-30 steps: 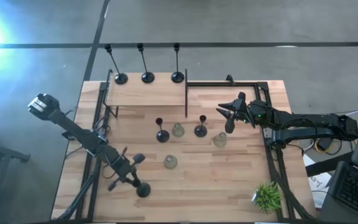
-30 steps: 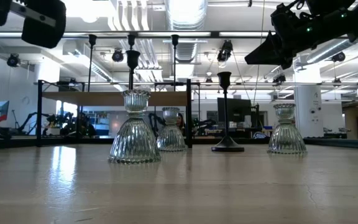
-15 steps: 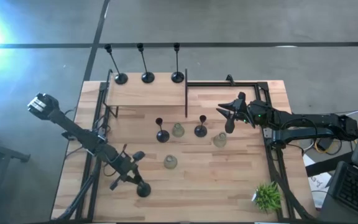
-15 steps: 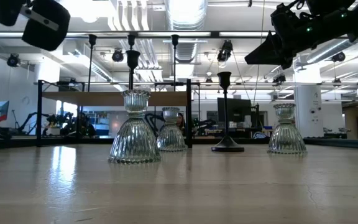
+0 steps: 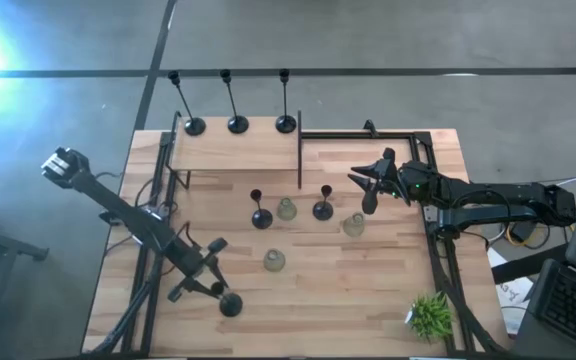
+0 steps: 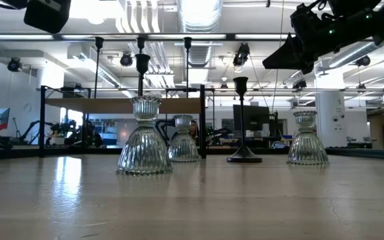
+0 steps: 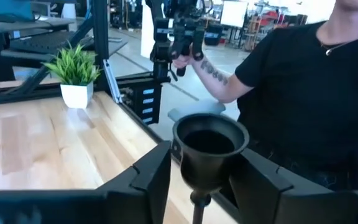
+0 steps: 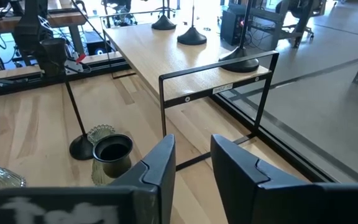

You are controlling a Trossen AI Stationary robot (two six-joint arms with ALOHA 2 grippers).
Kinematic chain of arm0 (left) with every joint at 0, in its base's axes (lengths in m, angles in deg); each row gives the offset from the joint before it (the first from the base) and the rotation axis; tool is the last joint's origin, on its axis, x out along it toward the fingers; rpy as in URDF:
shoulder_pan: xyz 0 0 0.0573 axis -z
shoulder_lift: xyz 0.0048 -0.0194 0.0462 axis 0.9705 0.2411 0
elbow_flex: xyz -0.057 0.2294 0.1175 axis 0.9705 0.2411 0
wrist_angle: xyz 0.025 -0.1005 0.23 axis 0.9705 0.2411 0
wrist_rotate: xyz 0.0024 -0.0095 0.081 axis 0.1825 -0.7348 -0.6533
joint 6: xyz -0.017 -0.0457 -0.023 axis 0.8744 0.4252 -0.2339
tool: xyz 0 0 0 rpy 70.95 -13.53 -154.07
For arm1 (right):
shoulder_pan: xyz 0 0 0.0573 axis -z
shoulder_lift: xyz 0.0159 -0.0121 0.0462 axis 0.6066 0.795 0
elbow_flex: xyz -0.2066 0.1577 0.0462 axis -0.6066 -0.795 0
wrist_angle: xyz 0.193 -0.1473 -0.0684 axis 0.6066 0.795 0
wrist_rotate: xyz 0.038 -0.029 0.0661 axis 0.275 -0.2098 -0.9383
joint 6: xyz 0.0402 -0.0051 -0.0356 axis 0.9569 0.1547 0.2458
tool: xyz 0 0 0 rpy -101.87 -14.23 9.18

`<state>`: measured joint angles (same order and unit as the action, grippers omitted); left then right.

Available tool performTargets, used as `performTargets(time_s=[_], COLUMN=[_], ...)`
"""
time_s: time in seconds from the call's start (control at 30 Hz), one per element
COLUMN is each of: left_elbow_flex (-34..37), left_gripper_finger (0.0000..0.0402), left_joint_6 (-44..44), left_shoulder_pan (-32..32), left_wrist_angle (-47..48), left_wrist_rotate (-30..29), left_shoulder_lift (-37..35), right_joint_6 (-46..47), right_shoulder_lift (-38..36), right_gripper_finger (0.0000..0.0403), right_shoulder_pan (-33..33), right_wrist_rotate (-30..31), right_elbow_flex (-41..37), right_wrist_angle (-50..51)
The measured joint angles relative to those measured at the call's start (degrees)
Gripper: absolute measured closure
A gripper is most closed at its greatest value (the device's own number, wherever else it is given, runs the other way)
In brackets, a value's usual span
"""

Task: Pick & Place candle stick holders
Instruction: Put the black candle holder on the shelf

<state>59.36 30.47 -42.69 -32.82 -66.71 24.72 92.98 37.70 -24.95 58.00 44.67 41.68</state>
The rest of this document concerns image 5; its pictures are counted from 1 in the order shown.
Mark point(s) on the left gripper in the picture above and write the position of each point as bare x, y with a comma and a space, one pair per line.
195, 267

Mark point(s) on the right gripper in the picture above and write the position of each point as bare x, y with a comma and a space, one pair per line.
390, 177

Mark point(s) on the clear green glass vase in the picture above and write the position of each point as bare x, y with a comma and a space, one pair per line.
354, 225
286, 210
274, 261

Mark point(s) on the short black candlestick holder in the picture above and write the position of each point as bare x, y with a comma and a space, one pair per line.
322, 211

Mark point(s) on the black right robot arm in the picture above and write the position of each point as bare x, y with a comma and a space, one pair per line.
488, 212

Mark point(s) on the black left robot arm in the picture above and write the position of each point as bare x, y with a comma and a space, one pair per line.
118, 210

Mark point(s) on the raised wooden shelf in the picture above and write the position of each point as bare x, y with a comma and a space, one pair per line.
248, 150

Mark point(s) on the small green potted plant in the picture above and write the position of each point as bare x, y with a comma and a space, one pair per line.
430, 317

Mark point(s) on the white paper sheet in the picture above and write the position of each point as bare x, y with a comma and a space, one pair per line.
515, 295

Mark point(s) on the black metal stand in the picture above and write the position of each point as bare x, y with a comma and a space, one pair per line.
8, 245

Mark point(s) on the black open laptop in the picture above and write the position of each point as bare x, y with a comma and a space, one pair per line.
575, 305

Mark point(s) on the black frame clamp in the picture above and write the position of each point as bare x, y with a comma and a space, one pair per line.
369, 127

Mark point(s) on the black metal table frame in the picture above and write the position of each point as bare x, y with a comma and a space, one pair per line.
338, 134

